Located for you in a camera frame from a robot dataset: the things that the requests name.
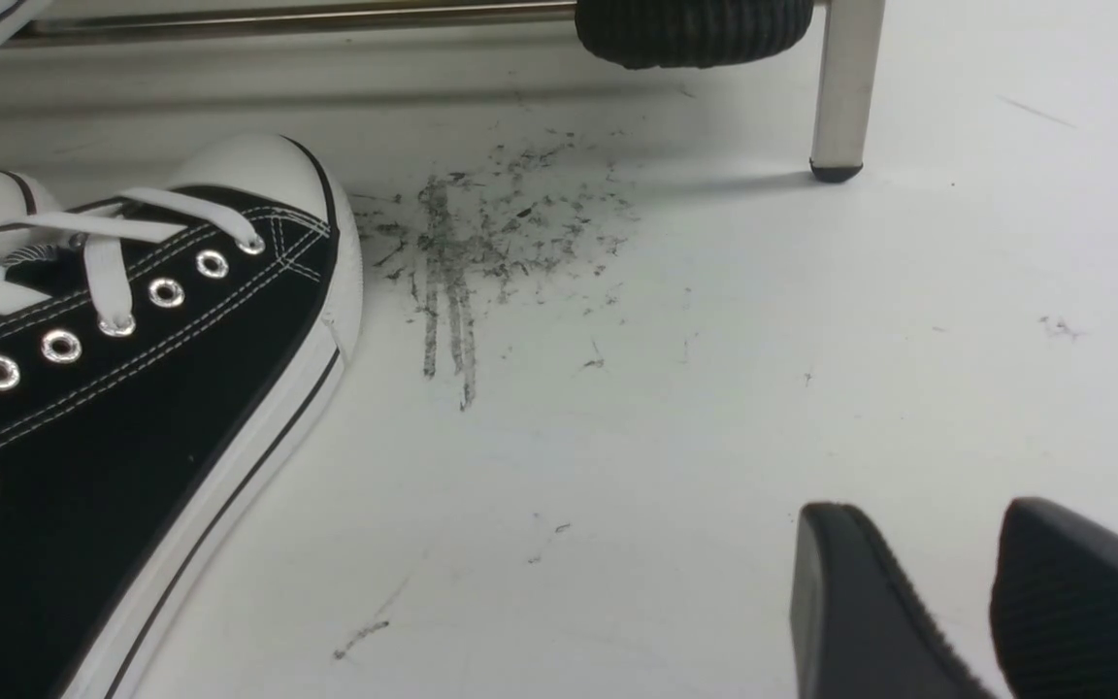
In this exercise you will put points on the black knit sneaker right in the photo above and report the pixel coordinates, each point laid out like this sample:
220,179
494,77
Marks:
690,34

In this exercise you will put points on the stainless steel shoe rack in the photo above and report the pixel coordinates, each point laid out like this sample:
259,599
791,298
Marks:
850,48

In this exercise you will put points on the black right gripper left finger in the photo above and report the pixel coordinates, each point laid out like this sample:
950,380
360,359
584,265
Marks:
858,627

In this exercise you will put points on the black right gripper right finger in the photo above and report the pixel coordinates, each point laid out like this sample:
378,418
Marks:
1054,603

